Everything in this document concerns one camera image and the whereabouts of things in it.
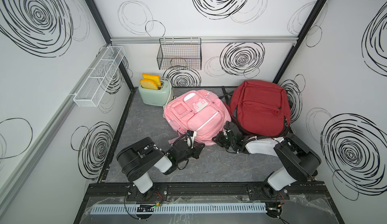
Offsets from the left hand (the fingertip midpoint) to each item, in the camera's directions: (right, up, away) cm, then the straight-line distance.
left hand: (204, 146), depth 84 cm
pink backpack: (-1, +19, +15) cm, 24 cm away
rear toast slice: (-31, +40, +11) cm, 52 cm away
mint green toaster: (-29, +28, +15) cm, 43 cm away
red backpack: (+37, +21, +12) cm, 44 cm away
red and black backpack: (+44, +13, +5) cm, 46 cm away
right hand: (+4, +3, +5) cm, 7 cm away
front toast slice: (-36, +37, +11) cm, 52 cm away
